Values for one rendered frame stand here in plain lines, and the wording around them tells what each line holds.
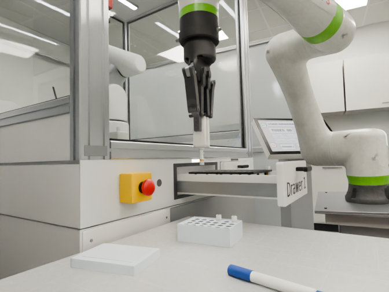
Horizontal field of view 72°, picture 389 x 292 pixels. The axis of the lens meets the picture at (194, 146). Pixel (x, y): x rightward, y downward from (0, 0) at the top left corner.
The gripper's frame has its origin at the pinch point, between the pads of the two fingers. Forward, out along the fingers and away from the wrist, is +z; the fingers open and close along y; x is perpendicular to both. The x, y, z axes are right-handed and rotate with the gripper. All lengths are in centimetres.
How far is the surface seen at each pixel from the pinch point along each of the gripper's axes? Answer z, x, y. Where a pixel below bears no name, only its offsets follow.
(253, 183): 12.7, 7.4, -16.1
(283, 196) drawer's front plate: 15.4, 15.4, -13.7
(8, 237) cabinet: 26, -54, 12
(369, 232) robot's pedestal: 30, 36, -47
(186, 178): 11.9, -14.4, -18.3
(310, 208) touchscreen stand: 38, 12, -127
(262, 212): 54, -34, -193
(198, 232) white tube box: 21.7, 0.3, 3.1
